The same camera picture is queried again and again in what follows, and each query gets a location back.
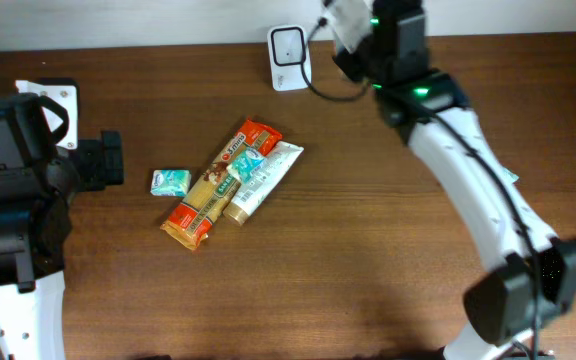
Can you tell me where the white barcode scanner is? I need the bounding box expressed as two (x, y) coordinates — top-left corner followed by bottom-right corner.
(267, 25), (312, 92)

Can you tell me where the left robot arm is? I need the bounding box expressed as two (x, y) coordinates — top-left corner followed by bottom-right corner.
(0, 78), (124, 359)

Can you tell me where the teal flushable wipes pack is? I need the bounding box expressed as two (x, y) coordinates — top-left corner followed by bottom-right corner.
(504, 168), (519, 183)

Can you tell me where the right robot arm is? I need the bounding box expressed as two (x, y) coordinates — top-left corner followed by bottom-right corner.
(325, 1), (576, 359)

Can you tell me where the white label packet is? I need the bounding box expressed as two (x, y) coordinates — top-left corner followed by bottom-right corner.
(223, 141), (304, 226)

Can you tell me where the orange spaghetti packet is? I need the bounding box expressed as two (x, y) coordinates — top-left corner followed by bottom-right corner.
(160, 118), (283, 250)

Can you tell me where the small teal tissue pack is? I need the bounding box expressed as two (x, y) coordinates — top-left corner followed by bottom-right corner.
(227, 147), (266, 184)

